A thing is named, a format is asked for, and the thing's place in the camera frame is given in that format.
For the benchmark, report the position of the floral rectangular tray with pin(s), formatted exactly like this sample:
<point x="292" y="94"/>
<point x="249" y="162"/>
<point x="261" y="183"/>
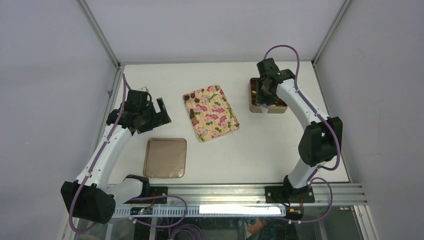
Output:
<point x="210" y="113"/>

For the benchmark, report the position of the white slotted cable duct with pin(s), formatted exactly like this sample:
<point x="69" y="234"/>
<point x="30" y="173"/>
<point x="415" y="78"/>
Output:
<point x="223" y="210"/>

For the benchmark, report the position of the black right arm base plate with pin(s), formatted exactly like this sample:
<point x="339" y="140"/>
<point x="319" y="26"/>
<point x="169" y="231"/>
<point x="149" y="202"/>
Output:
<point x="281" y="194"/>

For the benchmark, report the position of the silver metal tongs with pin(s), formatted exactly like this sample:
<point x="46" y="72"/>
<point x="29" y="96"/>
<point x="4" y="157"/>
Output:
<point x="264" y="108"/>

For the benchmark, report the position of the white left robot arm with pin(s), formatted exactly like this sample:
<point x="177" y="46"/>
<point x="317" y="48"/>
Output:
<point x="89" y="197"/>

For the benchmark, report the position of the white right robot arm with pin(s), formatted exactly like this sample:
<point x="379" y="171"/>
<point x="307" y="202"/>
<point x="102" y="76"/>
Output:
<point x="322" y="134"/>

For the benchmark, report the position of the gold box lid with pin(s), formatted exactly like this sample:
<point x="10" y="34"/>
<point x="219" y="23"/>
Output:
<point x="165" y="158"/>

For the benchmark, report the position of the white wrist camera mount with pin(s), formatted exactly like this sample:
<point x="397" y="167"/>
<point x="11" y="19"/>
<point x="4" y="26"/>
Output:
<point x="143" y="89"/>

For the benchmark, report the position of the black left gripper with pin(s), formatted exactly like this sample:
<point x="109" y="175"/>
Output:
<point x="160" y="118"/>

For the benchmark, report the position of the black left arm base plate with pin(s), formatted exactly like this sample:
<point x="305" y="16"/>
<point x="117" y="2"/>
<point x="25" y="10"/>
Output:
<point x="154" y="190"/>

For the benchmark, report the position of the gold chocolate box with dividers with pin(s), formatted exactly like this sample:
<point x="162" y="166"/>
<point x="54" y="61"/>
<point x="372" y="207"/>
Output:
<point x="279" y="108"/>

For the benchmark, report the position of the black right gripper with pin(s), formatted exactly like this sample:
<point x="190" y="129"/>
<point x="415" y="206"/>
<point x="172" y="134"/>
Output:
<point x="261" y="99"/>

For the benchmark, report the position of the aluminium mounting rail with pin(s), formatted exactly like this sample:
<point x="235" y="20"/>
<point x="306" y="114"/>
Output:
<point x="344" y="194"/>

